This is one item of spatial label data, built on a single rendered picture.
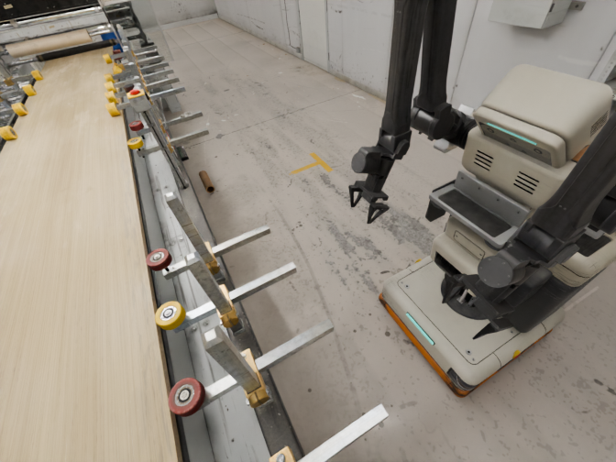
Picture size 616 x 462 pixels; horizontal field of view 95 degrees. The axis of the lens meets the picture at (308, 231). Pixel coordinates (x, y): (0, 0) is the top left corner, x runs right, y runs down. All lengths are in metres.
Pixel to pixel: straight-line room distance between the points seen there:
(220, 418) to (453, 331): 1.07
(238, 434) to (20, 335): 0.72
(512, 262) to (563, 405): 1.43
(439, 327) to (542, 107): 1.06
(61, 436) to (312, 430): 1.04
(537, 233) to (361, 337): 1.29
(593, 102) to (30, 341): 1.50
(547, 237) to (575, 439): 1.40
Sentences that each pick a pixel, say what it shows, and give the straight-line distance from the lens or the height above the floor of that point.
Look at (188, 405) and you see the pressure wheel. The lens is 0.84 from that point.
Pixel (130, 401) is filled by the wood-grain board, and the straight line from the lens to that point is 0.92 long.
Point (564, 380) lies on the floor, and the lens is 2.03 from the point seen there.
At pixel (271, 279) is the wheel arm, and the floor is 0.84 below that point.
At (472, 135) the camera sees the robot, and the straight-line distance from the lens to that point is 0.94.
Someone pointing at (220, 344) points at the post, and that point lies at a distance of 0.58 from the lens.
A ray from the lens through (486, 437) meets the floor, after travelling 1.78.
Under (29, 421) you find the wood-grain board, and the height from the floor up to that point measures 0.90.
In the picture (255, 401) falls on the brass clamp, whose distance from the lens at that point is 0.84.
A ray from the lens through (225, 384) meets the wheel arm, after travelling 0.88.
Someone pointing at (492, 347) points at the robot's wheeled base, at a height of 0.28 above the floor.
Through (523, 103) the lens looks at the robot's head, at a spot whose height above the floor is 1.34.
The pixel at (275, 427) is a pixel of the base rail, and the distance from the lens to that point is 0.97.
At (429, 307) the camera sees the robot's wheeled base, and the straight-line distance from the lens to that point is 1.60.
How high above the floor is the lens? 1.65
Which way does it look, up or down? 47 degrees down
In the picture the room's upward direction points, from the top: 8 degrees counter-clockwise
